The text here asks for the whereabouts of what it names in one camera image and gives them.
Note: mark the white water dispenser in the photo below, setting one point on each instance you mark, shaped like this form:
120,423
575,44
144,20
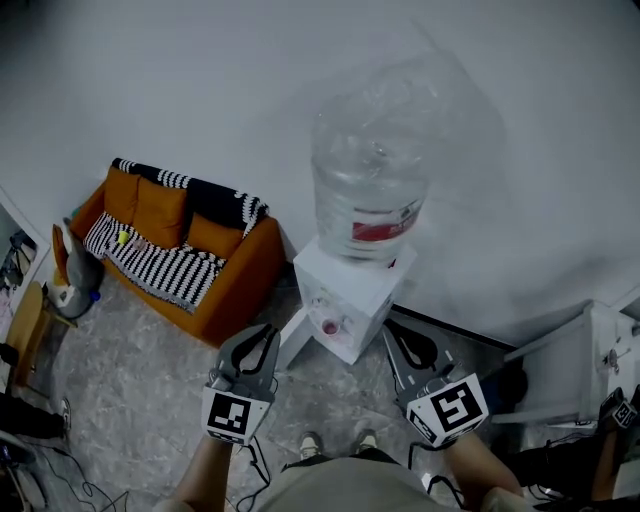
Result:
350,280

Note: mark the wooden stool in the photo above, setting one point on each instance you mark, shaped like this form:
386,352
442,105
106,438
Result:
27,320

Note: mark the black patterned throw blanket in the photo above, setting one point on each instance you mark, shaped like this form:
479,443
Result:
215,200

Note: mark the black bag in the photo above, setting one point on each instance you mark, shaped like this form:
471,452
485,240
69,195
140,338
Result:
560,470

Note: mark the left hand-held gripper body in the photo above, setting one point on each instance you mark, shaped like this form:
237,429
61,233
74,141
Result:
230,415

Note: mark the person's left forearm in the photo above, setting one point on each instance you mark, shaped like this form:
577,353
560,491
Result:
205,480

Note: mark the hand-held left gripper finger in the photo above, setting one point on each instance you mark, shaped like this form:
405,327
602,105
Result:
267,375
230,357

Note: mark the orange sofa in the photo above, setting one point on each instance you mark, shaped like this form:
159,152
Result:
240,300

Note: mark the orange cushion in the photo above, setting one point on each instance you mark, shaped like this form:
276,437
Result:
160,212
120,195
215,235
61,255

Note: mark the grey bag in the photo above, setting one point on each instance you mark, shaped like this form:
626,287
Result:
80,275

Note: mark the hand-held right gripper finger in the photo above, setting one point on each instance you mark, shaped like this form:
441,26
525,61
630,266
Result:
407,380
440,360

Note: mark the clear large water bottle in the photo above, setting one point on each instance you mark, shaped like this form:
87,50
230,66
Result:
370,190

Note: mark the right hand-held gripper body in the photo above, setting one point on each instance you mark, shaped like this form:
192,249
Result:
455,410

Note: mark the person's beige shirt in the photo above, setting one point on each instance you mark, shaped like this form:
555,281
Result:
360,487

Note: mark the person's right forearm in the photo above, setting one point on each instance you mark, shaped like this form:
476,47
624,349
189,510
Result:
485,475

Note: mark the dark round trash bin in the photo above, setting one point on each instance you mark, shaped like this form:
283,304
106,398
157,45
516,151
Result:
510,387

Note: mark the person's left shoe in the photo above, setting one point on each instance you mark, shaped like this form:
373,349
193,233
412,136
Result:
310,445

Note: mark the white hinged door panel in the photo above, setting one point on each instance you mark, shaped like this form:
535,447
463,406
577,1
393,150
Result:
295,340

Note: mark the another person's forearm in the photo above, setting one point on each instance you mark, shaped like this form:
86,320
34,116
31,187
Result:
606,465

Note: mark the striped black white blanket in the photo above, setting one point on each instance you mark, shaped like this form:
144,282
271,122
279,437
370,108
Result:
160,270

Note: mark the small yellow object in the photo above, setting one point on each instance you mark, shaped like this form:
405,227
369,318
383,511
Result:
123,237

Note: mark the person's shoe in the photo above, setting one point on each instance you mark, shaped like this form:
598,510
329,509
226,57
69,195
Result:
366,441
310,445

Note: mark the red cup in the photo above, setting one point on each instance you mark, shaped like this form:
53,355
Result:
330,328

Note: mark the person's right shoe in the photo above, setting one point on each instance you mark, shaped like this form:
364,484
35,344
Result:
366,441

